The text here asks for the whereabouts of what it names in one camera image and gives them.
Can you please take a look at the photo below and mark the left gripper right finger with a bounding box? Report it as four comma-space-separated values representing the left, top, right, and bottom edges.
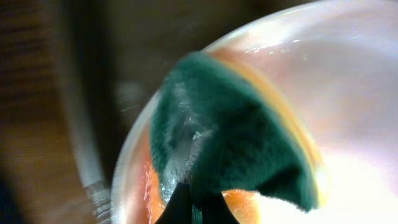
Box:
201, 193, 239, 224

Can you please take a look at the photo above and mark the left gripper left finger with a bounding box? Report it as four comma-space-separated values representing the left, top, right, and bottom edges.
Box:
155, 183, 192, 224

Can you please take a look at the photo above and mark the green yellow sponge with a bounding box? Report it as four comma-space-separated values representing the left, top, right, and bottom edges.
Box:
150, 52, 328, 211

